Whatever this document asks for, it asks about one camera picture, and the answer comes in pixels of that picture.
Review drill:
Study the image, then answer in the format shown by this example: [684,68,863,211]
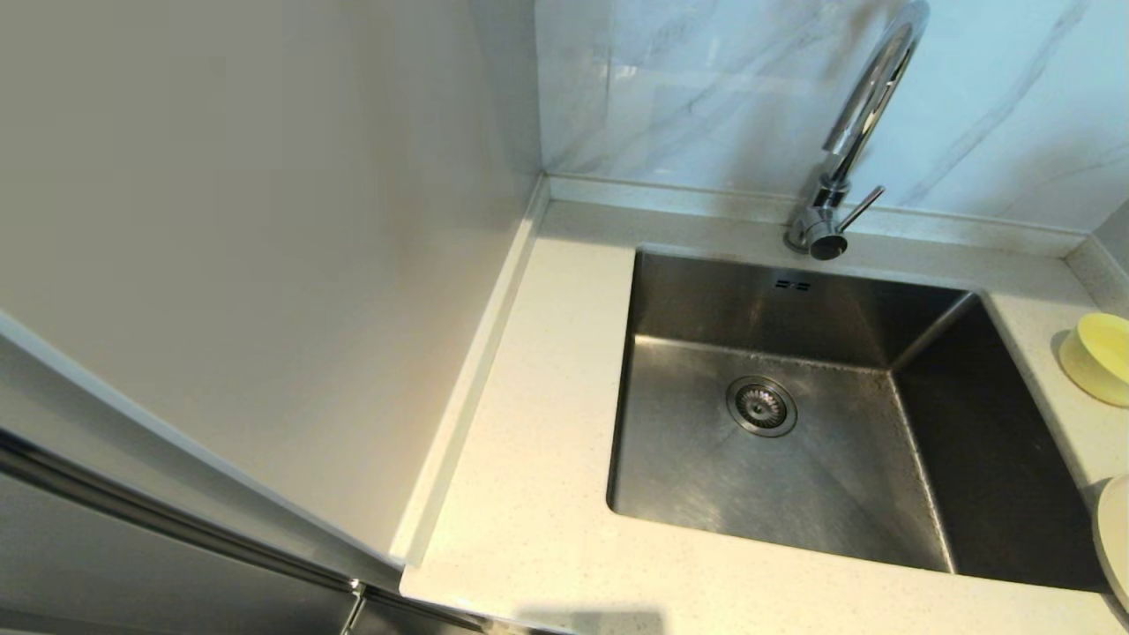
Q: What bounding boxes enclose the chrome gooseneck faucet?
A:
[785,0,932,261]

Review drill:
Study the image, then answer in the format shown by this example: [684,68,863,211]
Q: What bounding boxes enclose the yellow plastic bowl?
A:
[1058,312,1129,407]

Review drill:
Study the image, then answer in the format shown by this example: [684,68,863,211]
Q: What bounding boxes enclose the white round plate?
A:
[1094,476,1129,611]

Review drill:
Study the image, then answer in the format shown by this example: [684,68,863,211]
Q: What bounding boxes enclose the stainless steel sink basin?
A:
[607,245,1108,592]

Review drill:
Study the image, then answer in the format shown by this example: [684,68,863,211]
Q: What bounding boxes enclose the round metal drain strainer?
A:
[726,377,798,437]

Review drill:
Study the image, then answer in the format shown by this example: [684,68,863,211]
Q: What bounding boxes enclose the white refrigerator side panel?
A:
[0,0,544,567]

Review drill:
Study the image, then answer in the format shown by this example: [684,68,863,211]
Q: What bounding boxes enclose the grey steel refrigerator door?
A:
[0,353,495,635]

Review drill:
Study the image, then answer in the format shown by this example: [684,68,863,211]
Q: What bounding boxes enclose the steel door handle bar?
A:
[0,430,364,594]

